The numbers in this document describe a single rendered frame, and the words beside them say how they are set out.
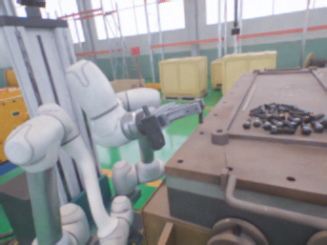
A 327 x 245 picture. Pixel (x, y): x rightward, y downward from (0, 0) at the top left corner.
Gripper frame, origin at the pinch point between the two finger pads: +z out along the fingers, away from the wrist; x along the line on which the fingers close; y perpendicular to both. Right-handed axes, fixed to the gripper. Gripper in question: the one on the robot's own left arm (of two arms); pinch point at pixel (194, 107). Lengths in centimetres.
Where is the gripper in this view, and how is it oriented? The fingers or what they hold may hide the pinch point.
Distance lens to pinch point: 57.1
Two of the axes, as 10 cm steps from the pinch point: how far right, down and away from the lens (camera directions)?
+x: 4.4, -3.5, 8.3
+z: 8.1, -2.3, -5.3
